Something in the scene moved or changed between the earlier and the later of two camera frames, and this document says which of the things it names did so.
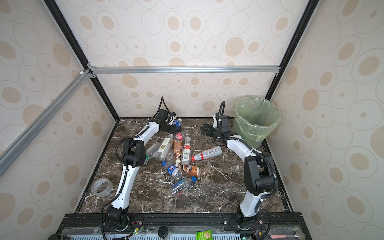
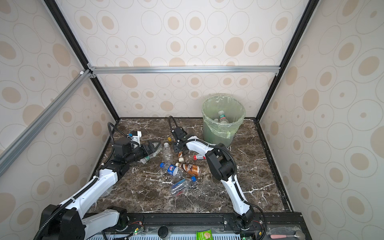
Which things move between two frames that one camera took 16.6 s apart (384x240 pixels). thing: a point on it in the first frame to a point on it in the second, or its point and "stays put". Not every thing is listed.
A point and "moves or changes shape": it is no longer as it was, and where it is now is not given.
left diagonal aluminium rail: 14,147 stays put
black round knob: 163,231 stays put
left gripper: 173,130 to 152,149
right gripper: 209,133 to 175,149
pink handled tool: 299,235 stays put
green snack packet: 204,235 stays put
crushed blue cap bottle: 179,186 stays put
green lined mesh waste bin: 254,119 to 222,114
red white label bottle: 186,151 moves or changes shape
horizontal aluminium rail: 256,71 stays put
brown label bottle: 191,169 stays put
